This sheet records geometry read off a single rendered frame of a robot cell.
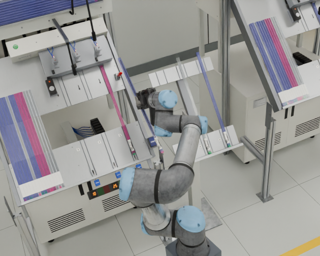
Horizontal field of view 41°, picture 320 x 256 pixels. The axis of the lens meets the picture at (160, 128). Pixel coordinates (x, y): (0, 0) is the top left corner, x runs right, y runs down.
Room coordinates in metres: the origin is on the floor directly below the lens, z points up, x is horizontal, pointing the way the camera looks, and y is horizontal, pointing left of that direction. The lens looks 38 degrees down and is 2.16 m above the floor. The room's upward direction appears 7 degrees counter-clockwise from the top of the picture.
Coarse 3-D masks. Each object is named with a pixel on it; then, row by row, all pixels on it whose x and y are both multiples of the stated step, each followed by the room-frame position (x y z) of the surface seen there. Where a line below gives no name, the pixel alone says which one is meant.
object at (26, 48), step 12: (84, 24) 2.03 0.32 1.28; (96, 24) 2.04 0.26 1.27; (36, 36) 1.95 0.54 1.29; (48, 36) 1.96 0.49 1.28; (60, 36) 1.97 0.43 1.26; (72, 36) 1.98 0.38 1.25; (84, 36) 1.99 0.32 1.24; (12, 48) 1.89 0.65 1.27; (24, 48) 1.90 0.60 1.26; (36, 48) 1.91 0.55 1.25; (48, 48) 1.93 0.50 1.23; (12, 60) 1.89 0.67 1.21
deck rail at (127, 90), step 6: (108, 36) 2.07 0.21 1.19; (108, 42) 2.05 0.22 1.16; (114, 48) 2.02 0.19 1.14; (114, 54) 2.00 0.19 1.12; (120, 66) 1.96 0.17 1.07; (126, 84) 1.89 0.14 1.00; (126, 90) 1.87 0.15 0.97; (126, 96) 1.88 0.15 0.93; (132, 96) 1.84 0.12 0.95; (132, 102) 1.82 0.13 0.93; (132, 108) 1.82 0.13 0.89; (138, 114) 1.77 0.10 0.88; (138, 120) 1.75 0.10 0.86; (144, 126) 1.73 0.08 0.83; (144, 132) 1.71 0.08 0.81; (144, 138) 1.69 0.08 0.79; (150, 150) 1.64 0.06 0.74
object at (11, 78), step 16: (0, 64) 1.90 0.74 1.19; (16, 64) 1.91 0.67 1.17; (32, 64) 1.92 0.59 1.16; (112, 64) 1.97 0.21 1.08; (0, 80) 1.83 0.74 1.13; (16, 80) 1.84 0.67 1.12; (32, 80) 1.85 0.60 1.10; (64, 80) 1.87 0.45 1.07; (80, 80) 1.88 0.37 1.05; (96, 80) 1.89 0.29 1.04; (112, 80) 1.90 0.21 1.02; (0, 96) 1.78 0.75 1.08; (48, 96) 1.80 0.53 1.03; (64, 96) 1.81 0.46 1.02; (80, 96) 1.82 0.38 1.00; (96, 96) 1.83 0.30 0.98; (48, 112) 1.74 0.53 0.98
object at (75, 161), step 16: (128, 128) 1.72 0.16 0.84; (80, 144) 1.64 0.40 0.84; (96, 144) 1.65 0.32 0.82; (112, 144) 1.65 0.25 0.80; (128, 144) 1.66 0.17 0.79; (144, 144) 1.67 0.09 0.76; (64, 160) 1.57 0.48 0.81; (80, 160) 1.58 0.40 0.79; (96, 160) 1.59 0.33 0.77; (112, 160) 1.60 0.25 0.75; (128, 160) 1.60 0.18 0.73; (64, 176) 1.51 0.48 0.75; (80, 176) 1.52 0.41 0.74
